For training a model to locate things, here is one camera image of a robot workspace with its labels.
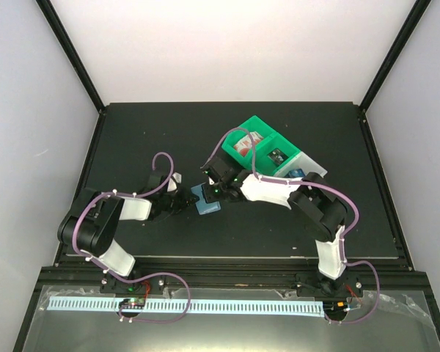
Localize blue leather card holder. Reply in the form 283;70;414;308
191;184;221;216

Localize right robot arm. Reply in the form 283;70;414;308
201;156;348;296

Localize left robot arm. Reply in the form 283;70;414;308
57;172;199;293

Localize red white card stack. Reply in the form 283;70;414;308
233;131;263;157

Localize black card in bin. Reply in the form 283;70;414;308
268;148;288;166

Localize blue card stack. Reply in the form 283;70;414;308
287;168;306;178

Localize green plastic bin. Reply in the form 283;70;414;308
221;115;301;176

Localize white plastic bin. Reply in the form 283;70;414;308
274;151;327;178

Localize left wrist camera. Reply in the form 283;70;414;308
167;172;182;192

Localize black aluminium frame rail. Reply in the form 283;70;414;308
35;259;431;296

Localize white slotted cable duct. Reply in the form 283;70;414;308
46;296;325;318

